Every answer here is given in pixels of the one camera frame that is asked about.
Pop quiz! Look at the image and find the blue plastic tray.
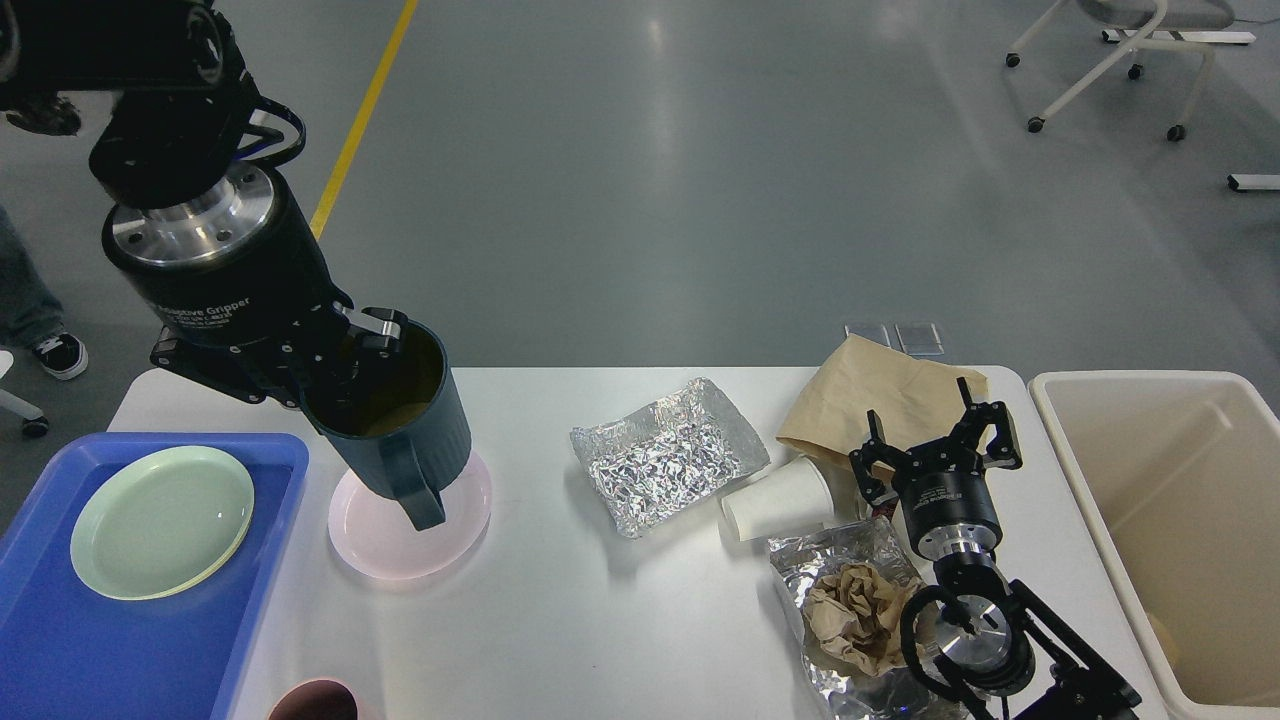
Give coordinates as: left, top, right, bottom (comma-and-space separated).
1, 432, 308, 719

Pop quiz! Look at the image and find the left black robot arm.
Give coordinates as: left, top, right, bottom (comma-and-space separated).
3, 1, 408, 411

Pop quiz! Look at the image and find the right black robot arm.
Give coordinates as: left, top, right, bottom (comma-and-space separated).
849, 379, 1142, 719

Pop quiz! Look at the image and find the brown paper bag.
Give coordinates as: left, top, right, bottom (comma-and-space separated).
774, 336, 989, 493

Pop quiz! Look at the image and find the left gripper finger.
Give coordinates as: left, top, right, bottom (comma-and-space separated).
335, 306, 410, 373
150, 334, 300, 411

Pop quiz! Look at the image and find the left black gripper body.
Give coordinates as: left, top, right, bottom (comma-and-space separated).
102, 163, 349, 366

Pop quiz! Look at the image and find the white bar on floor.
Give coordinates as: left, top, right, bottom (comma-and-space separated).
1226, 173, 1280, 193

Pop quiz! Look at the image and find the pink plate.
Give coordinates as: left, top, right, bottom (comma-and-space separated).
326, 452, 493, 582

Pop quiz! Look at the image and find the white chair base left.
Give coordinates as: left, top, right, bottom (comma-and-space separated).
0, 388, 50, 438

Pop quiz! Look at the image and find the dark teal mug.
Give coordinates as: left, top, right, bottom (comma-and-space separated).
301, 319, 472, 530

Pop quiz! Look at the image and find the pink ribbed mug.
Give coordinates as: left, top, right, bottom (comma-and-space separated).
266, 678, 365, 720

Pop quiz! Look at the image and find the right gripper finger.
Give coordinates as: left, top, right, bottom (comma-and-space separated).
934, 377, 1023, 473
849, 409, 916, 509

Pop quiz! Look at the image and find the flat crumpled foil sheet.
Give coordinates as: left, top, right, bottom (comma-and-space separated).
769, 519, 968, 719

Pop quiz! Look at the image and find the white paper cup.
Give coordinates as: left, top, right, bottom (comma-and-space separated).
721, 456, 835, 541

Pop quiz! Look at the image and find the white rolling chair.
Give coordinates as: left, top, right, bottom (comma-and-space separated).
1027, 1, 1256, 143

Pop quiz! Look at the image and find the aluminium foil tray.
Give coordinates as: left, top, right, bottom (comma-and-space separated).
570, 377, 771, 539

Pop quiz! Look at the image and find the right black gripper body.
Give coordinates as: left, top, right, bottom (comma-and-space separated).
893, 468, 1004, 559

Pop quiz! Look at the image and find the crumpled brown paper ball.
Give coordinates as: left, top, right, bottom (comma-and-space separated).
801, 562, 925, 676

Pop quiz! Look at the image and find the light green plate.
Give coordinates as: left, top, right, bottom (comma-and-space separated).
69, 445, 256, 601

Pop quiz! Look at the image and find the beige plastic bin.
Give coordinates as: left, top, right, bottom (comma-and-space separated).
1029, 370, 1279, 719

